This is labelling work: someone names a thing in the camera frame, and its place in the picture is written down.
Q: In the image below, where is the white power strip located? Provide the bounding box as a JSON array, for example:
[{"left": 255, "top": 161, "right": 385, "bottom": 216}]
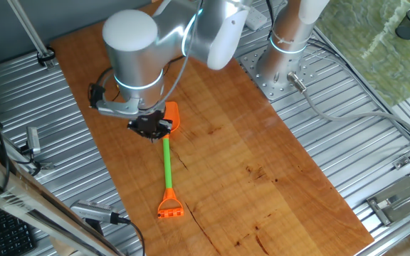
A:
[{"left": 243, "top": 6, "right": 268, "bottom": 31}]

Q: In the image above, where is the black pole clamp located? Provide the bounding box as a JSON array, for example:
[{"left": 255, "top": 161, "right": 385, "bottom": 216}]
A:
[{"left": 36, "top": 46, "right": 56, "bottom": 67}]

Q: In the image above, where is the grey base cable with connector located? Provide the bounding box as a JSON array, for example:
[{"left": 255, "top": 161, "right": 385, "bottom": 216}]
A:
[{"left": 286, "top": 71, "right": 410, "bottom": 143}]

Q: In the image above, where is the wooden board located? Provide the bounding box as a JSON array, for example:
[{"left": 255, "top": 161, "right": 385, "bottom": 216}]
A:
[{"left": 50, "top": 3, "right": 375, "bottom": 256}]

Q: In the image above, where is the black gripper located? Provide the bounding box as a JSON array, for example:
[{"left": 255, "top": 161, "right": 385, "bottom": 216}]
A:
[{"left": 126, "top": 110, "right": 174, "bottom": 144}]

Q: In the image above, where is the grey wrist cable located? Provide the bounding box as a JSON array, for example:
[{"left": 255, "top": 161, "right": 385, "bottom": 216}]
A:
[{"left": 151, "top": 0, "right": 204, "bottom": 111}]

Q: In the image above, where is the metal pole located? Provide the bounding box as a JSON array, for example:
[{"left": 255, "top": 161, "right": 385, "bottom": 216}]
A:
[{"left": 6, "top": 0, "right": 55, "bottom": 68}]

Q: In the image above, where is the silver camera on stand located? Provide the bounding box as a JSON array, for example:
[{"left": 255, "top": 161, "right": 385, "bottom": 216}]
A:
[{"left": 70, "top": 199, "right": 120, "bottom": 225}]

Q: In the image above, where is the wrist camera with silver bracket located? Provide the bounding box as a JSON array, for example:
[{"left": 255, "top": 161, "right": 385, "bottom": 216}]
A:
[{"left": 88, "top": 82, "right": 142, "bottom": 120}]

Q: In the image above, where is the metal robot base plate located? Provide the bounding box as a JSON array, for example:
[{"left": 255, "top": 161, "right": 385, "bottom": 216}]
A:
[{"left": 239, "top": 46, "right": 318, "bottom": 102}]

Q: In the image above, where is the black camera cable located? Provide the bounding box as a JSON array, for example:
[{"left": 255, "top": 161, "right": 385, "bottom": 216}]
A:
[{"left": 117, "top": 216, "right": 146, "bottom": 256}]

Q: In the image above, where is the silver frame bar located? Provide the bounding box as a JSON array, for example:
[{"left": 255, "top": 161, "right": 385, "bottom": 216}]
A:
[{"left": 0, "top": 145, "right": 120, "bottom": 256}]

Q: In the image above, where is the small metal bracket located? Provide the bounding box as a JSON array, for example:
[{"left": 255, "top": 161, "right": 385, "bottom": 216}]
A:
[{"left": 392, "top": 155, "right": 410, "bottom": 170}]

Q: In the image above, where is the black keyboard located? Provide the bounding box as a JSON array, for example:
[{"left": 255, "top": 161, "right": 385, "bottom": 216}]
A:
[{"left": 0, "top": 204, "right": 37, "bottom": 256}]

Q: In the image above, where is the orange green toy shovel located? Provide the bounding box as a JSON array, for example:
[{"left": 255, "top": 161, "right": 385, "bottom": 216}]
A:
[{"left": 157, "top": 101, "right": 185, "bottom": 219}]

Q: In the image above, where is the metal hinge plate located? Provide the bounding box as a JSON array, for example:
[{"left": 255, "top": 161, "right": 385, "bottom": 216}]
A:
[{"left": 366, "top": 175, "right": 410, "bottom": 227}]

